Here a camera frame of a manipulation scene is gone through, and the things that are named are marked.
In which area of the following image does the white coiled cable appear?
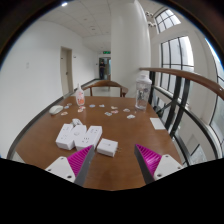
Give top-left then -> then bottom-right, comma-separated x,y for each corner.
71,118 -> 84,127

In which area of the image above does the white computer mouse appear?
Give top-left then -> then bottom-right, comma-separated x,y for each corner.
49,104 -> 64,116

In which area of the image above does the white charger block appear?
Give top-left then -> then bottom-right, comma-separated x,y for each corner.
96,137 -> 122,158

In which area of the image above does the beige side door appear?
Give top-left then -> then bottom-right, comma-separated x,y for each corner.
59,46 -> 74,98

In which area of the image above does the glass double door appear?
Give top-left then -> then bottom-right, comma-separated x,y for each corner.
98,56 -> 112,81

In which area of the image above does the white paper card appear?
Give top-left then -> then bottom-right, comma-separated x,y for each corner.
149,117 -> 167,131

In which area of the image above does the person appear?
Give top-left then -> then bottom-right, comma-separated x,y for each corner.
99,59 -> 106,80

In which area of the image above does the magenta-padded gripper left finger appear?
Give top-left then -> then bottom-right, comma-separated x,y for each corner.
44,145 -> 96,188

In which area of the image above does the white spray bottle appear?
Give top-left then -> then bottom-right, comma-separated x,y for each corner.
75,83 -> 86,107

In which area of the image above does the wood-topped black railing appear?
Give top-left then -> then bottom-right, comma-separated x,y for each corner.
138,66 -> 224,166

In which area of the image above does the large side window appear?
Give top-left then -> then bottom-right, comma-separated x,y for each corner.
204,38 -> 224,156

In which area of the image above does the tall black-framed window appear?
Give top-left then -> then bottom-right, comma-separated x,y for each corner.
159,34 -> 195,102

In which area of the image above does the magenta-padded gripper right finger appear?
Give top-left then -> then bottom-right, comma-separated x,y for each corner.
133,143 -> 184,186

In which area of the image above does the wooden chair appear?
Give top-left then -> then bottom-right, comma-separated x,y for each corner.
82,79 -> 130,98

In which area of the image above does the arched window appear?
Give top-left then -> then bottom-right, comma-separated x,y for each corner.
154,8 -> 183,34

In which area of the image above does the white power strip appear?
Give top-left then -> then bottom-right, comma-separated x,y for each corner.
70,124 -> 88,141
55,123 -> 75,151
74,125 -> 104,152

